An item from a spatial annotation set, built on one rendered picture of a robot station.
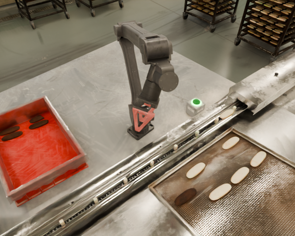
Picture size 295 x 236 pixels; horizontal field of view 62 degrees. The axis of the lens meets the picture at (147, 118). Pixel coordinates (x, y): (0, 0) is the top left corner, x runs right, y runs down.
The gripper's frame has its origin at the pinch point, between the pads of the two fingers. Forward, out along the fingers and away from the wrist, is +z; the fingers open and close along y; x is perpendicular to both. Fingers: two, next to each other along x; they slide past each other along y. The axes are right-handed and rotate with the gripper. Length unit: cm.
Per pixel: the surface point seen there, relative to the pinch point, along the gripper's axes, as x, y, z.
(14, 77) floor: 164, 197, 69
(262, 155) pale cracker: -51, 22, 3
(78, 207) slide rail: 12.0, 2.5, 41.5
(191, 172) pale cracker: -25.2, 14.8, 17.3
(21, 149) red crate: 50, 25, 41
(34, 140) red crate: 47, 31, 37
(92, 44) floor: 107, 271, 10
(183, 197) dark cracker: -23.6, 4.1, 22.8
